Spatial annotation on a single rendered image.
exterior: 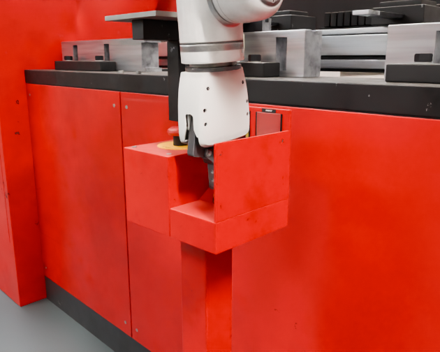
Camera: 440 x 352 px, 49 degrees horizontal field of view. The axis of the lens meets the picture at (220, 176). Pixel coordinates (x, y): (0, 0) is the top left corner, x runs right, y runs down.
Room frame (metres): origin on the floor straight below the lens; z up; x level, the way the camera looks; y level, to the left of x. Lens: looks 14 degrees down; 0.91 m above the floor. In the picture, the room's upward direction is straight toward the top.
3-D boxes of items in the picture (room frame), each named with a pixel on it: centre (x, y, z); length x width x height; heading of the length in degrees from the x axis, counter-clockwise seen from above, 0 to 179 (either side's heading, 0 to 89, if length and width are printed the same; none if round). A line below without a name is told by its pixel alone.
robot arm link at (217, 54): (0.66, 0.01, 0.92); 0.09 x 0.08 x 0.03; 136
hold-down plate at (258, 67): (1.13, 0.00, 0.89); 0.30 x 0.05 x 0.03; 44
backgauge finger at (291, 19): (1.32, -0.13, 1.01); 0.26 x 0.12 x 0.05; 134
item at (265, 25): (1.18, -0.03, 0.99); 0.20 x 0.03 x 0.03; 44
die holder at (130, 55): (1.59, 0.37, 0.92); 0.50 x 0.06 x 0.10; 44
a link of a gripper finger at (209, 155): (0.65, 0.01, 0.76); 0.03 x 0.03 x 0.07; 46
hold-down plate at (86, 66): (1.59, 0.44, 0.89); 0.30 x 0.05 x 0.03; 44
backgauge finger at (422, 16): (1.07, -0.37, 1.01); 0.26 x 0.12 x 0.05; 134
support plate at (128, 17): (1.09, 0.09, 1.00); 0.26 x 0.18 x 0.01; 134
